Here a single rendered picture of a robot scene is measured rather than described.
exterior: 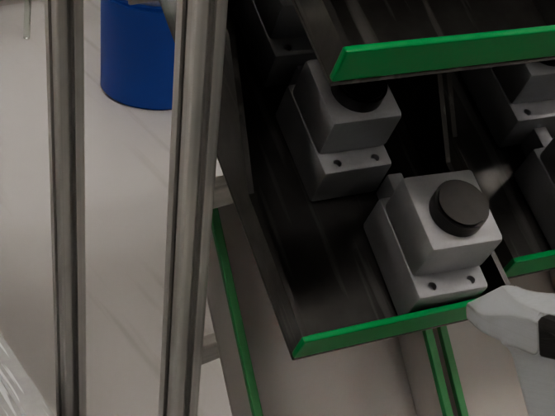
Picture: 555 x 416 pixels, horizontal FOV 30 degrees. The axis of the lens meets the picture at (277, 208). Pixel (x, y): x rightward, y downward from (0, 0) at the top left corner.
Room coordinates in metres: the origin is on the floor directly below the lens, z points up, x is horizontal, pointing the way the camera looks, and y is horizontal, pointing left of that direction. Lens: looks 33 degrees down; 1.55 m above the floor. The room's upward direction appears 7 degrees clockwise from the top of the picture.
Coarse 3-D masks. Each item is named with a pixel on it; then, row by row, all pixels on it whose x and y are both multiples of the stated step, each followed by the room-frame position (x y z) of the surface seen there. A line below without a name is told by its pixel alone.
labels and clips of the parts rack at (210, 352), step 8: (128, 0) 0.67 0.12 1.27; (136, 0) 0.67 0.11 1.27; (144, 0) 0.67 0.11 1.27; (152, 0) 0.68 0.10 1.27; (208, 336) 0.51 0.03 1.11; (208, 344) 0.50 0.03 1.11; (216, 344) 0.50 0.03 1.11; (208, 352) 0.50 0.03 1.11; (216, 352) 0.50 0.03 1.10; (208, 360) 0.50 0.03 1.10
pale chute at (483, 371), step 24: (528, 288) 0.63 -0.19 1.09; (552, 288) 0.63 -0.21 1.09; (456, 336) 0.58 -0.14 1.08; (480, 336) 0.59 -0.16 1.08; (456, 360) 0.57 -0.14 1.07; (480, 360) 0.57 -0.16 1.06; (504, 360) 0.58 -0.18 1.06; (456, 384) 0.52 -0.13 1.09; (480, 384) 0.56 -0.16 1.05; (504, 384) 0.57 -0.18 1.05; (456, 408) 0.51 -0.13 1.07; (480, 408) 0.55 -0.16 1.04; (504, 408) 0.55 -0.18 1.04
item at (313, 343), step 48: (240, 48) 0.59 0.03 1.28; (240, 96) 0.50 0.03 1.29; (432, 96) 0.56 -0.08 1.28; (240, 144) 0.49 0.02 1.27; (384, 144) 0.56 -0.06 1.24; (432, 144) 0.55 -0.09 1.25; (240, 192) 0.48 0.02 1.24; (288, 192) 0.50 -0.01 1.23; (288, 240) 0.47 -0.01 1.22; (336, 240) 0.48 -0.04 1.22; (288, 288) 0.43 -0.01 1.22; (336, 288) 0.45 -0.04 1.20; (384, 288) 0.46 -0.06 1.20; (288, 336) 0.42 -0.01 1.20; (336, 336) 0.41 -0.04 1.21; (384, 336) 0.43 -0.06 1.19
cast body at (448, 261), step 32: (384, 192) 0.51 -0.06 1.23; (416, 192) 0.46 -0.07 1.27; (448, 192) 0.46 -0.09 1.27; (480, 192) 0.46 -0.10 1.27; (384, 224) 0.47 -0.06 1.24; (416, 224) 0.45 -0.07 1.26; (448, 224) 0.44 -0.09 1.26; (480, 224) 0.45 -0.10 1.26; (384, 256) 0.47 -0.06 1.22; (416, 256) 0.44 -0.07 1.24; (448, 256) 0.44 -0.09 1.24; (480, 256) 0.45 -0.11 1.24; (416, 288) 0.44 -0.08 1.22; (448, 288) 0.44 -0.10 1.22; (480, 288) 0.45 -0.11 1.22
